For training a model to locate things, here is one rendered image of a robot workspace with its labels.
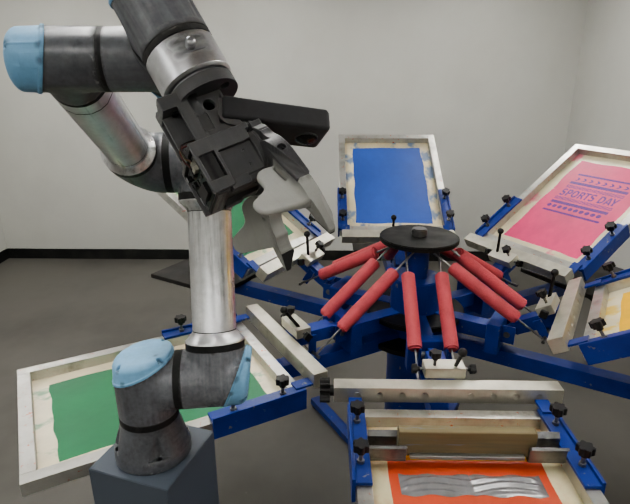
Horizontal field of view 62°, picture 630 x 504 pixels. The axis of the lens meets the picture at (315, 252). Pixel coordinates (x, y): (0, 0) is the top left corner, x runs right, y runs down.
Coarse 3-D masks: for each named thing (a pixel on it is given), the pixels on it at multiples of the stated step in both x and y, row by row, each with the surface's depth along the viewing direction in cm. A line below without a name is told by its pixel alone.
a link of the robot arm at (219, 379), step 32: (192, 224) 99; (224, 224) 100; (192, 256) 100; (224, 256) 100; (192, 288) 100; (224, 288) 100; (192, 320) 101; (224, 320) 100; (192, 352) 99; (224, 352) 98; (192, 384) 98; (224, 384) 98
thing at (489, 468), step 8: (464, 464) 137; (472, 464) 137; (480, 464) 137; (488, 464) 137; (496, 464) 137; (504, 464) 137; (512, 464) 137; (520, 464) 137; (528, 464) 137; (536, 464) 137; (472, 472) 135; (480, 472) 135; (488, 472) 135; (496, 472) 135; (504, 472) 135; (512, 472) 135; (520, 472) 135; (528, 472) 135; (536, 472) 135; (544, 472) 135; (544, 480) 132; (552, 488) 130; (480, 496) 127; (488, 496) 127; (520, 496) 127; (552, 496) 127
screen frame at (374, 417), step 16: (368, 416) 151; (384, 416) 151; (400, 416) 151; (416, 416) 151; (432, 416) 151; (448, 416) 151; (464, 416) 151; (480, 416) 151; (496, 416) 151; (512, 416) 151; (528, 416) 151; (576, 480) 129; (368, 496) 123; (592, 496) 123
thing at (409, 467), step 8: (392, 464) 137; (400, 464) 137; (408, 464) 137; (416, 464) 137; (424, 464) 137; (432, 464) 137; (440, 464) 137; (448, 464) 137; (456, 464) 137; (392, 472) 135; (400, 472) 135; (408, 472) 135; (416, 472) 135; (424, 472) 135; (432, 472) 135; (440, 472) 135; (448, 472) 135; (456, 472) 135; (464, 472) 135; (392, 480) 132; (392, 488) 130; (400, 488) 130; (392, 496) 127; (400, 496) 127; (408, 496) 127; (424, 496) 127; (432, 496) 127; (440, 496) 127; (464, 496) 127; (472, 496) 127
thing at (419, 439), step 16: (400, 432) 134; (416, 432) 134; (432, 432) 134; (448, 432) 134; (464, 432) 134; (480, 432) 134; (496, 432) 134; (512, 432) 134; (528, 432) 134; (416, 448) 135; (432, 448) 135; (448, 448) 135; (464, 448) 135; (480, 448) 135; (496, 448) 135; (512, 448) 135; (528, 448) 135
